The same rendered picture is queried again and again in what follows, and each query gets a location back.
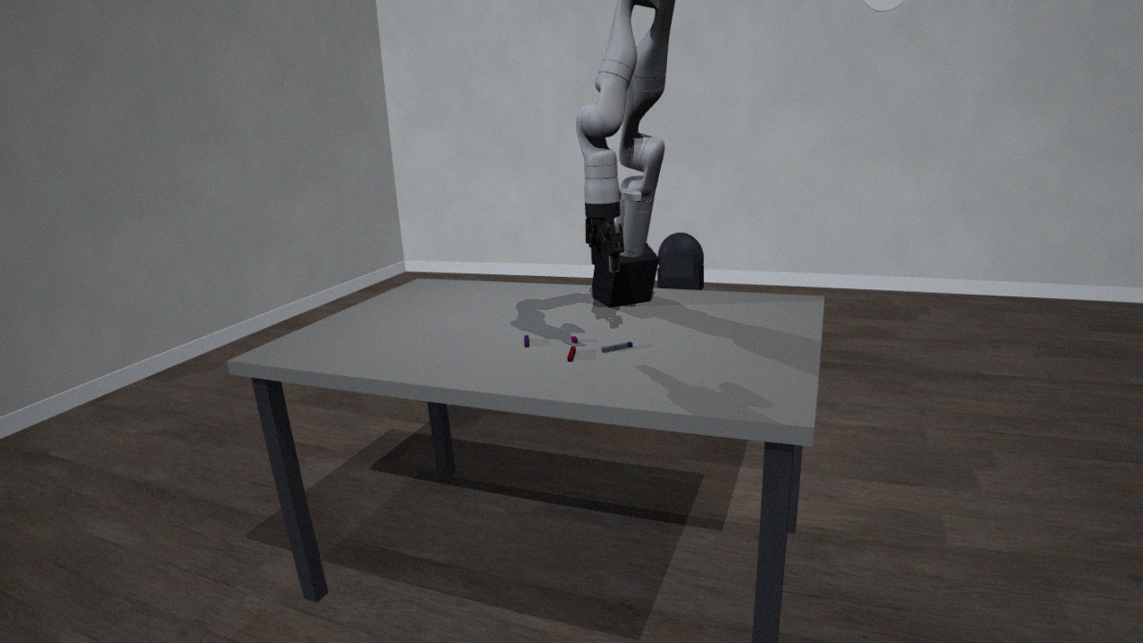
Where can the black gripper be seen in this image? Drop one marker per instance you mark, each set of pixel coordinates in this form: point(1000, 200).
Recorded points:
point(602, 216)

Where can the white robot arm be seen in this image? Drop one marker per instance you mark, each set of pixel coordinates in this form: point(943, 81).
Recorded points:
point(643, 67)

